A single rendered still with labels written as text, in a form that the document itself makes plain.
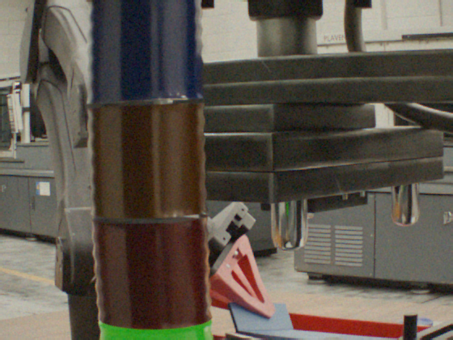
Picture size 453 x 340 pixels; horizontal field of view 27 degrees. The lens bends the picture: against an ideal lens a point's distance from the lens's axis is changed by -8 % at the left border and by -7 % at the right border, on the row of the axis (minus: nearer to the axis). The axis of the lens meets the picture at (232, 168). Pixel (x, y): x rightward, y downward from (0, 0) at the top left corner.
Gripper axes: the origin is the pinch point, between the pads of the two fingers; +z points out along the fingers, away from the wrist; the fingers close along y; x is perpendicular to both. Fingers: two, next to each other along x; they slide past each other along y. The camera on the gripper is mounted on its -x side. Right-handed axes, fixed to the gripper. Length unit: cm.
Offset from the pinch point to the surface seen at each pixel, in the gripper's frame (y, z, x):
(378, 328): 7.3, 8.3, 0.4
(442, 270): -247, 187, 404
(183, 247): 39, -18, -43
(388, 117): -235, 103, 466
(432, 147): 30.1, -5.9, -10.4
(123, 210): 39, -20, -44
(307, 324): -0.1, 4.7, 2.7
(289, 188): 29.3, -13.0, -23.7
